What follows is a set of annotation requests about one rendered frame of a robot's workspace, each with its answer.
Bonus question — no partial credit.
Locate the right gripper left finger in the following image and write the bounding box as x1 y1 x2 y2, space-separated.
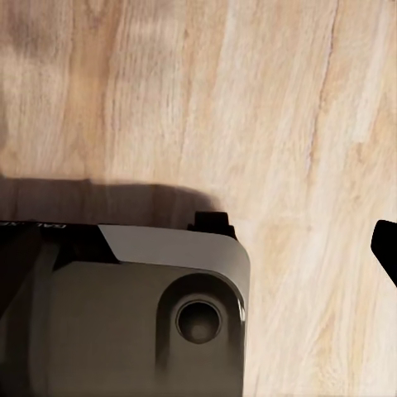
0 220 43 319

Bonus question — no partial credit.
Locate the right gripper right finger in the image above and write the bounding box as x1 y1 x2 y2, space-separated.
371 220 397 286

